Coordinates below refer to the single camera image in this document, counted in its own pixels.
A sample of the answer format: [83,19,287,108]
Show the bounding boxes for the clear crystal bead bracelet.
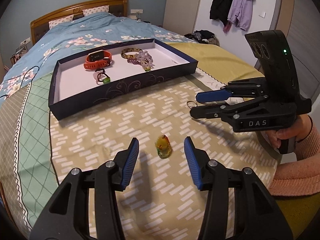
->
[134,50,155,73]

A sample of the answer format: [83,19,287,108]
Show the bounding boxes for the tortoiseshell bangle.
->
[121,48,143,60]

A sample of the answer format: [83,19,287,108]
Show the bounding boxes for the pink flower hair tie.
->
[93,71,108,84]

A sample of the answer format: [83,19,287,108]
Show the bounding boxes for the orange smart watch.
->
[84,50,112,70]

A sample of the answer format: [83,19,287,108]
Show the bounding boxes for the pink sleeve forearm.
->
[269,118,319,197]

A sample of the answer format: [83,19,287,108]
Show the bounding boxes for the person right hand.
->
[265,114,313,148]

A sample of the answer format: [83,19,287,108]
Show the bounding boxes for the pile of dark clothes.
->
[185,30,220,47]

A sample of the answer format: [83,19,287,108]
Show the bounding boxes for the purple hanging jacket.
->
[223,0,254,33]

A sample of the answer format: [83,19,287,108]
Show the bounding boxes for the black hanging jacket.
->
[209,0,233,26]

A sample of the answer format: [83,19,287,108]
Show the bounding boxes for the wooden door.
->
[252,0,319,101]

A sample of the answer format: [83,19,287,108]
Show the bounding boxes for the patterned green yellow blanket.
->
[0,42,301,240]

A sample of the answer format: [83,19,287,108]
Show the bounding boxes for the beige wardrobe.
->
[163,0,200,35]

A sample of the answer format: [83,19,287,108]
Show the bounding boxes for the blue floral duvet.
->
[1,12,191,102]

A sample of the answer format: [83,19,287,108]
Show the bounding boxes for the wooden headboard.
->
[30,0,128,45]

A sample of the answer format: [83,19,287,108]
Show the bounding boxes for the navy shallow box tray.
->
[48,38,198,120]

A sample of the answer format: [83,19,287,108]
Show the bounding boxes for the right floral pillow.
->
[82,5,109,16]

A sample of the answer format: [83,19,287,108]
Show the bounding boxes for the floral pillow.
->
[82,5,109,16]
[49,15,74,29]

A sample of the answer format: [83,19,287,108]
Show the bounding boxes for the left floral pillow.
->
[49,15,74,29]

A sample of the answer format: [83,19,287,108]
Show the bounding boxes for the white wall socket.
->
[130,9,143,14]

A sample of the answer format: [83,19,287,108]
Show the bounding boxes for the black charging cable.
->
[0,65,40,99]

